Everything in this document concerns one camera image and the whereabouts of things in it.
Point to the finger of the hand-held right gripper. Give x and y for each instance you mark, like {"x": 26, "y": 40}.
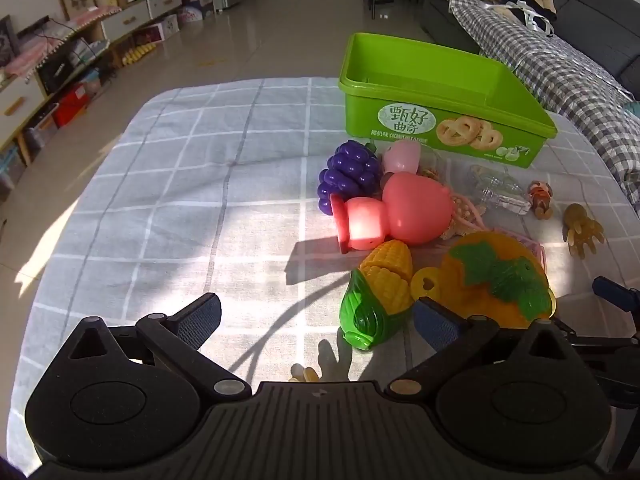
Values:
{"x": 612, "y": 292}
{"x": 610, "y": 352}

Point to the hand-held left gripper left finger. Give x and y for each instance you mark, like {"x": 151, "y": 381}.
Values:
{"x": 202, "y": 320}

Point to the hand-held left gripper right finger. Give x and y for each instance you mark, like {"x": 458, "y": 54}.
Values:
{"x": 435, "y": 325}

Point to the orange toy pumpkin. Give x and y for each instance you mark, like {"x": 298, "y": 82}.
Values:
{"x": 485, "y": 300}

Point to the toy corn cob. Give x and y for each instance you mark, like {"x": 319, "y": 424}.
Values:
{"x": 385, "y": 280}

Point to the amber toy octopus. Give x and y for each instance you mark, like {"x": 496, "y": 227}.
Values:
{"x": 582, "y": 227}

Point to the cream jagged toy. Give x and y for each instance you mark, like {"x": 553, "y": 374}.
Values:
{"x": 455, "y": 232}

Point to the pink toy pig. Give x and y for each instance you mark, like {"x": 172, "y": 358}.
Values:
{"x": 415, "y": 210}

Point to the small brown toy figure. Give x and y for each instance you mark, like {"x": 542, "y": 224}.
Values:
{"x": 541, "y": 197}

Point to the clear plastic toy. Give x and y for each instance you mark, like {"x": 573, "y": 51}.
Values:
{"x": 500, "y": 195}

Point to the pink capsule ball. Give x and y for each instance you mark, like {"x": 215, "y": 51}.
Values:
{"x": 400, "y": 157}

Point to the purple toy grapes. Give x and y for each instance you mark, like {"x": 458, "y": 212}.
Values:
{"x": 350, "y": 170}

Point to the green plastic box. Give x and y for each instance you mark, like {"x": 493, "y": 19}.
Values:
{"x": 400, "y": 125}

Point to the grey checked tablecloth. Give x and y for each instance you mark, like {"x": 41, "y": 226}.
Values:
{"x": 175, "y": 185}

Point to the teal patterned cushion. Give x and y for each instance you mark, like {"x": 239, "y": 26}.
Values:
{"x": 634, "y": 109}

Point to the black white checked blanket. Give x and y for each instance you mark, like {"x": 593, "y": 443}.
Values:
{"x": 550, "y": 70}

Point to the red storage box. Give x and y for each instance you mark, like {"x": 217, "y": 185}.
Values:
{"x": 70, "y": 105}

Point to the row of yellow toys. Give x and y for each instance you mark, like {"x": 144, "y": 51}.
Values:
{"x": 137, "y": 54}

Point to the dark grey sofa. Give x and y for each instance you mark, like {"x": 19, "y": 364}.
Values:
{"x": 590, "y": 15}

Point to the white pink toy box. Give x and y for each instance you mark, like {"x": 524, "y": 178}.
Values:
{"x": 157, "y": 29}

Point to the black garment with white ribbon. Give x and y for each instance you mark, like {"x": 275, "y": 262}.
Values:
{"x": 525, "y": 5}

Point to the white cardboard box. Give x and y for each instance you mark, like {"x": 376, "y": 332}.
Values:
{"x": 197, "y": 7}

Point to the wooden cabinet with white drawers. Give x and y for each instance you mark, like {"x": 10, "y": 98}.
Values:
{"x": 130, "y": 15}

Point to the pink fringed cloth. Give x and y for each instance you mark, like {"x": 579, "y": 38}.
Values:
{"x": 45, "y": 42}

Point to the dark framed picture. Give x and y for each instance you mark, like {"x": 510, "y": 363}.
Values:
{"x": 7, "y": 40}

